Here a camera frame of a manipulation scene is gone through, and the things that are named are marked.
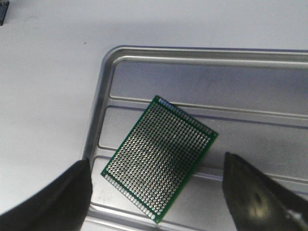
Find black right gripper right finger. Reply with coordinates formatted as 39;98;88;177
222;152;308;231

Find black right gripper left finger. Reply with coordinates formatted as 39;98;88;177
0;159;92;231

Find green perforated circuit board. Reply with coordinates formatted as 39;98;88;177
101;96;218;223

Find silver metal tray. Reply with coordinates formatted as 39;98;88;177
84;46;308;231

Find red emergency stop button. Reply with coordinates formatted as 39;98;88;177
0;0;10;26

